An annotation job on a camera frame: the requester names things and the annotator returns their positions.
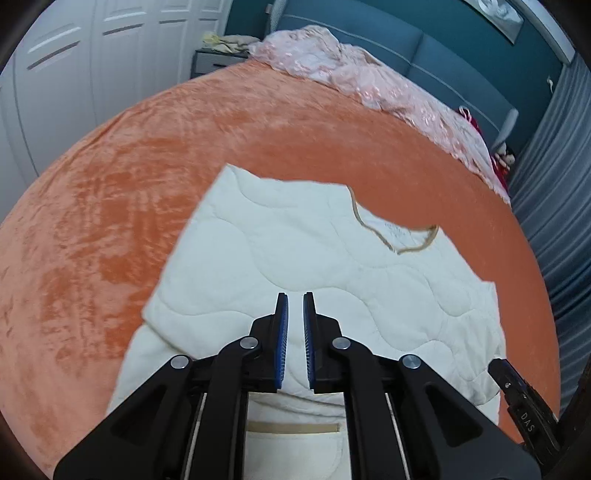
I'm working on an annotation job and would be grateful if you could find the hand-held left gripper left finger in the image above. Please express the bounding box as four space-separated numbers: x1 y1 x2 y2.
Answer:
53 292 290 480

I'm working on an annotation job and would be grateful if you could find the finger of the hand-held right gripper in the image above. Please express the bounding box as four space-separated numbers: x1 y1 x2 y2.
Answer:
488 357 562 463

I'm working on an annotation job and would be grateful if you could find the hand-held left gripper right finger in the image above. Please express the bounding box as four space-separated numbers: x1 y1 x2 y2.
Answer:
303 292 542 480

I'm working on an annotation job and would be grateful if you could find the white quilted jacket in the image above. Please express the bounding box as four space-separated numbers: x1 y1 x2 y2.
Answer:
106 165 508 480

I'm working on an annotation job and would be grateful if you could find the orange plush blanket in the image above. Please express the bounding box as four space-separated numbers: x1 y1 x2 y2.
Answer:
0 59 561 480

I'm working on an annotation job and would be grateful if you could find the grey blue curtain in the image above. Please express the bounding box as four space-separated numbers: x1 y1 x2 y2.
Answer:
507 50 591 416

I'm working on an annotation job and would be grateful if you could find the red cloth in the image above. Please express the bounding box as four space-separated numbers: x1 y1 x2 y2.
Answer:
458 105 509 190

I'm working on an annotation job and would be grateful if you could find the small plush toy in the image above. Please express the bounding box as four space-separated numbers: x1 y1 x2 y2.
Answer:
493 143 517 169

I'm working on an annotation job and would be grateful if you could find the pink lace cloth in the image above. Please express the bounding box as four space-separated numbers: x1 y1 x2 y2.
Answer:
249 26 512 204

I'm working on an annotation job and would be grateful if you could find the grey nightstand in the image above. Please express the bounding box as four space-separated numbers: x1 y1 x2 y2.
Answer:
190 48 252 80

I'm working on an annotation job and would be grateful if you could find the yellow cloth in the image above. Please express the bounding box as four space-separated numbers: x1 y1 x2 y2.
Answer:
203 32 266 58

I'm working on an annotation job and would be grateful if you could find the blue padded headboard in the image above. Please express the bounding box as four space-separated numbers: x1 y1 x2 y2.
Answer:
225 0 561 155

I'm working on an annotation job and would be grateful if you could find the white wardrobe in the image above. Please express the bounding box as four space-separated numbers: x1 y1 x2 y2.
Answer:
0 0 238 208

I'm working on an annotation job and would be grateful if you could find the white air conditioner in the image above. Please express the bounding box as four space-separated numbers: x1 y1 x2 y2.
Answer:
521 0 581 63

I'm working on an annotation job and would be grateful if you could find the silver framed wall picture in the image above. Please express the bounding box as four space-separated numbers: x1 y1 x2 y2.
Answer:
477 0 525 45

